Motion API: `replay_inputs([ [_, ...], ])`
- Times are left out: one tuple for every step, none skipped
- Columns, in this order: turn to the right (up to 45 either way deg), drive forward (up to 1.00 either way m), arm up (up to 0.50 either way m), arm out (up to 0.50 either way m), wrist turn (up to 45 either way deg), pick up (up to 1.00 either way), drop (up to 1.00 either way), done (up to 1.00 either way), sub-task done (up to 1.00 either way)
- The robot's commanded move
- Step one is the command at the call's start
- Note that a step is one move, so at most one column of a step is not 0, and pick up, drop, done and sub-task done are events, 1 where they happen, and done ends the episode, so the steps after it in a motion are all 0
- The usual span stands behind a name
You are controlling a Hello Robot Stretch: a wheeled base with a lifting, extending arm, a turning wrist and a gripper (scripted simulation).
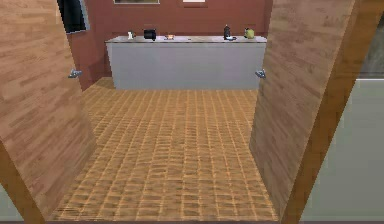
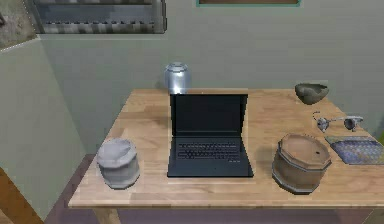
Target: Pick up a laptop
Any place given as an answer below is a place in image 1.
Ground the grey kitchen counter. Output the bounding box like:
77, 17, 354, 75
105, 35, 268, 91

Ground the black toaster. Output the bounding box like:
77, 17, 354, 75
143, 28, 157, 42

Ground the wooden room door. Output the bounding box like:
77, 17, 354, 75
248, 0, 361, 221
0, 0, 98, 222

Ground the dark window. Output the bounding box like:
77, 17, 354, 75
57, 0, 91, 35

